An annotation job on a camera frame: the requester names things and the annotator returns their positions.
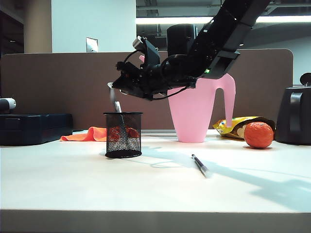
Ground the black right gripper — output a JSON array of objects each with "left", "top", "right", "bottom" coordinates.
[{"left": 107, "top": 60, "right": 168, "bottom": 100}]

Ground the black gel pen clear cap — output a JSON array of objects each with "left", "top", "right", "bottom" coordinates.
[
  {"left": 109, "top": 83, "right": 117, "bottom": 105},
  {"left": 114, "top": 101, "right": 129, "bottom": 149},
  {"left": 191, "top": 153, "right": 210, "bottom": 179}
]

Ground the black mesh pen basket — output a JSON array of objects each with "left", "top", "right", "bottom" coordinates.
[{"left": 103, "top": 111, "right": 144, "bottom": 159}]

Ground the orange cloth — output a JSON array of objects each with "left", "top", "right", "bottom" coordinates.
[{"left": 60, "top": 124, "right": 139, "bottom": 142}]

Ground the brown desk partition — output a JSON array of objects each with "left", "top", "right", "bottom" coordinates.
[{"left": 0, "top": 49, "right": 294, "bottom": 132}]

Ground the white ceiling light strip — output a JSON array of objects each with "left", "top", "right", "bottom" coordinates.
[{"left": 135, "top": 16, "right": 311, "bottom": 25}]

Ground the pink plastic watering can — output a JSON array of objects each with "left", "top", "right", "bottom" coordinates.
[{"left": 139, "top": 55, "right": 237, "bottom": 143}]

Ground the black plastic case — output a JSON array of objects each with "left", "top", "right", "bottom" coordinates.
[{"left": 0, "top": 113, "right": 73, "bottom": 147}]

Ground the yellow potato chips bag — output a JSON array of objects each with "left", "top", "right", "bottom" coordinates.
[{"left": 212, "top": 116, "right": 276, "bottom": 141}]

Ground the grey white cylindrical tool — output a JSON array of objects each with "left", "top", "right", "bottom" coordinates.
[{"left": 0, "top": 98, "right": 17, "bottom": 114}]

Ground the orange round fruit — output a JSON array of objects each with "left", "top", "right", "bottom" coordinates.
[{"left": 243, "top": 122, "right": 274, "bottom": 149}]

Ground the black plastic kettle jug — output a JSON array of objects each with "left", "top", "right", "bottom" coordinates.
[{"left": 274, "top": 86, "right": 311, "bottom": 146}]

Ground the black round knob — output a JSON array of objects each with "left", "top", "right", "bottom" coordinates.
[{"left": 299, "top": 72, "right": 311, "bottom": 87}]

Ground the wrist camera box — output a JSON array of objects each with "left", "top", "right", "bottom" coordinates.
[{"left": 132, "top": 35, "right": 160, "bottom": 67}]

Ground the metal wall plate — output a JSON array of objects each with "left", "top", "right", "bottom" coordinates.
[{"left": 86, "top": 37, "right": 99, "bottom": 53}]

